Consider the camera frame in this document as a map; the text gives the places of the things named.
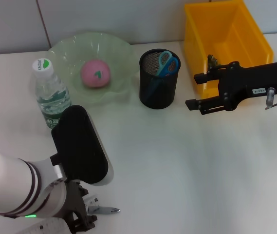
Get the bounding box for pink peach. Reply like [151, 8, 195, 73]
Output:
[80, 59, 111, 89]

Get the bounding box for black mesh pen holder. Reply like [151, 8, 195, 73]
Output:
[139, 48, 182, 110]

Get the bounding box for green plastic wrapper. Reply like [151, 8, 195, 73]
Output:
[206, 54, 222, 72]

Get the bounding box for white grey ballpoint pen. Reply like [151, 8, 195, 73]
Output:
[87, 206, 122, 215]

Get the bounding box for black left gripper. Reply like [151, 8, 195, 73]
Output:
[63, 180, 98, 234]

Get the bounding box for blue and teal scissors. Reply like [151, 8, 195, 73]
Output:
[155, 49, 180, 79]

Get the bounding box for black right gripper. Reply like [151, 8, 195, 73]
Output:
[185, 60, 277, 116]

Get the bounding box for green glass fruit plate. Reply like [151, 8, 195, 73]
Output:
[48, 30, 140, 106]

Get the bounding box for clear plastic ruler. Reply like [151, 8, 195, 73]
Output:
[14, 195, 99, 234]

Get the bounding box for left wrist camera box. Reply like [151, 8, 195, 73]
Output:
[51, 104, 114, 187]

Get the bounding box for clear green-label water bottle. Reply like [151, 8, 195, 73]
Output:
[31, 58, 73, 130]

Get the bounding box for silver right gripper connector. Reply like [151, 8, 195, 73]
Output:
[264, 86, 276, 110]

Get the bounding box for yellow plastic bin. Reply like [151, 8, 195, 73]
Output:
[183, 0, 275, 103]

